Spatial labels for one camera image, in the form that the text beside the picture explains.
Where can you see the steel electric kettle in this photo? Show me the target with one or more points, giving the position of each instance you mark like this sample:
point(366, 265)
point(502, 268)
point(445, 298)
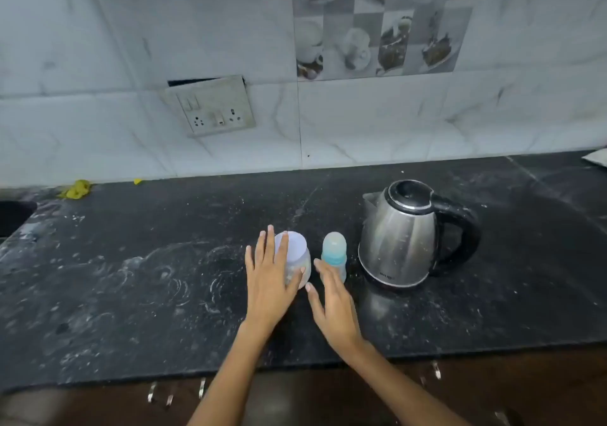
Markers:
point(398, 240)

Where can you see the person's left hand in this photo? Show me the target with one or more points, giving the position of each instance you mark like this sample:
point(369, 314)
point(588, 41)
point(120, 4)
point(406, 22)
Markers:
point(268, 288)

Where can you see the person's left forearm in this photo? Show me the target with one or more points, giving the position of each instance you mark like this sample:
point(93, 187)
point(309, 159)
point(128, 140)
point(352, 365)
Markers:
point(227, 383)

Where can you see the dark sink basin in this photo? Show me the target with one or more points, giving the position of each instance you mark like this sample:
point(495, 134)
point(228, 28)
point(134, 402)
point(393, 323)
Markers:
point(14, 217)

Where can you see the lilac round jar lid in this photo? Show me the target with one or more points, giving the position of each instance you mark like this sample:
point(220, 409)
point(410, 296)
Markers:
point(296, 245)

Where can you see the white sack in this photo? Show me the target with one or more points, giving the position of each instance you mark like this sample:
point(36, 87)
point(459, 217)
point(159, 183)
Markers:
point(598, 157)

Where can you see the person's right forearm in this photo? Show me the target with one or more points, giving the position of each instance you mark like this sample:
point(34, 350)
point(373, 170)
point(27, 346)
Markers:
point(403, 392)

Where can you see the teal-ringed bottle cap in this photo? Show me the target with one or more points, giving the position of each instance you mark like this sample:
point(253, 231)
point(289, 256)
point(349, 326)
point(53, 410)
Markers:
point(334, 245)

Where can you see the clear powder jar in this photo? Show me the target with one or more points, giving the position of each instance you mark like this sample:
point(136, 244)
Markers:
point(303, 271)

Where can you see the white wall switch socket plate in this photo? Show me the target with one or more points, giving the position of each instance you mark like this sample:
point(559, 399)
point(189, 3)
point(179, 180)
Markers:
point(213, 108)

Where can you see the person's right hand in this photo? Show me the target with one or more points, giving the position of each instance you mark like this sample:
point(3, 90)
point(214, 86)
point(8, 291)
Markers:
point(339, 316)

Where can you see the clear plastic baby bottle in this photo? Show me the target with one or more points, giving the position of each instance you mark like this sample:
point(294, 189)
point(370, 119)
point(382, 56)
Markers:
point(341, 273)

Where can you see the yellow-green cloth scrap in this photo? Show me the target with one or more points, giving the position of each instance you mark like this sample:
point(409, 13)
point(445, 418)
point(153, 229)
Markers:
point(76, 190)

